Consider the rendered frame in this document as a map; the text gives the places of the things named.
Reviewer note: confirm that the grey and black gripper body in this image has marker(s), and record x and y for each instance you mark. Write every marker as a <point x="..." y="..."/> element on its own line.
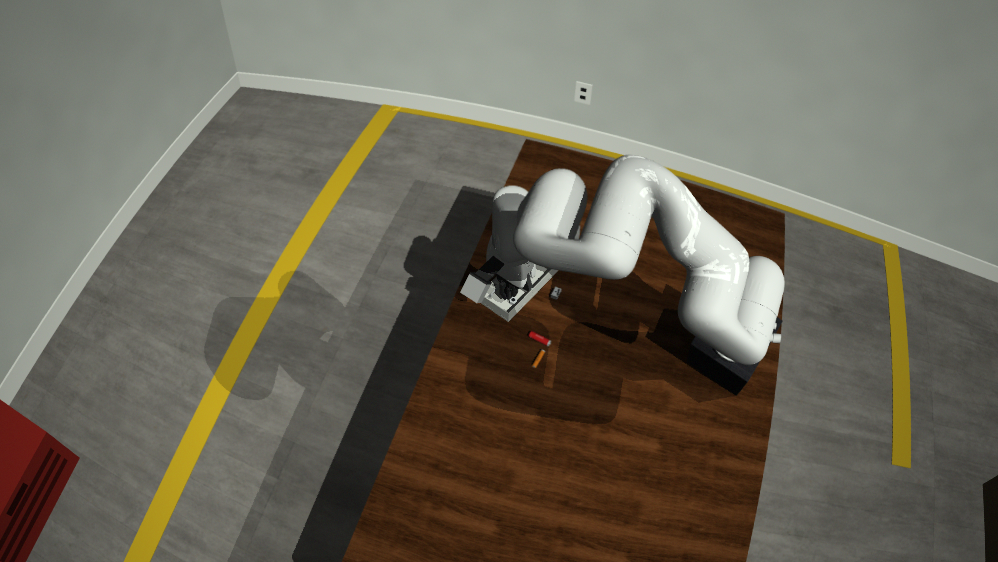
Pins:
<point x="514" y="272"/>

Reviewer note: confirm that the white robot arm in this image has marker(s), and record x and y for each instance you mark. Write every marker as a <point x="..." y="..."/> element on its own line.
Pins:
<point x="528" y="225"/>

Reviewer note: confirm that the red battery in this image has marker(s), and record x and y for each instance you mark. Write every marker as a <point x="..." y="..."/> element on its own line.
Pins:
<point x="539" y="338"/>

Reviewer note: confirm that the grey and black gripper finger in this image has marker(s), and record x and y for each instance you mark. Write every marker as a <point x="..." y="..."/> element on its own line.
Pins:
<point x="503" y="285"/>
<point x="512" y="290"/>

